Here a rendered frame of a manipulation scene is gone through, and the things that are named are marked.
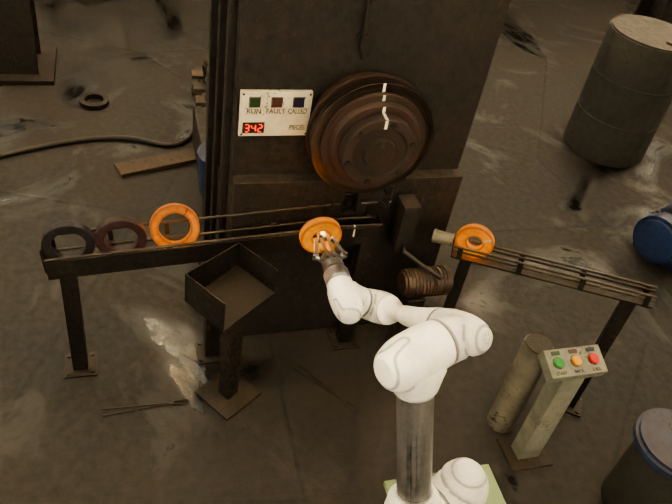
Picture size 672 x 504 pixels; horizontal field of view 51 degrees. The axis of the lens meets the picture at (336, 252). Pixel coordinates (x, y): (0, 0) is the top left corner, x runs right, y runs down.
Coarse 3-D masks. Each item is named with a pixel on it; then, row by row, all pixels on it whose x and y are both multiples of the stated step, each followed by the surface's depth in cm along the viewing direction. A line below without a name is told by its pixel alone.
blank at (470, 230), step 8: (472, 224) 283; (464, 232) 284; (472, 232) 282; (480, 232) 281; (488, 232) 281; (456, 240) 287; (464, 240) 286; (488, 240) 282; (472, 248) 288; (480, 248) 286; (488, 248) 284; (472, 256) 289
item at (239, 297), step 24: (216, 264) 257; (240, 264) 267; (264, 264) 257; (192, 288) 246; (216, 288) 259; (240, 288) 260; (264, 288) 261; (216, 312) 243; (240, 312) 252; (240, 336) 273; (240, 360) 283; (216, 384) 299; (240, 384) 301; (216, 408) 290; (240, 408) 291
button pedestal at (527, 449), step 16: (544, 352) 257; (560, 352) 258; (592, 352) 261; (544, 368) 257; (560, 368) 255; (576, 368) 256; (592, 368) 258; (544, 384) 270; (560, 384) 260; (576, 384) 262; (544, 400) 270; (560, 400) 268; (528, 416) 282; (544, 416) 273; (560, 416) 276; (528, 432) 283; (544, 432) 282; (512, 448) 296; (528, 448) 288; (512, 464) 290; (528, 464) 291; (544, 464) 293
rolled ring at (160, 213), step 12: (168, 204) 262; (180, 204) 263; (156, 216) 261; (192, 216) 264; (156, 228) 262; (192, 228) 266; (156, 240) 264; (168, 240) 267; (180, 240) 268; (192, 240) 268
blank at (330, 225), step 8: (304, 224) 252; (312, 224) 249; (320, 224) 249; (328, 224) 250; (336, 224) 252; (304, 232) 250; (312, 232) 251; (328, 232) 253; (336, 232) 254; (304, 240) 253; (312, 240) 254; (304, 248) 256; (312, 248) 257; (320, 248) 258
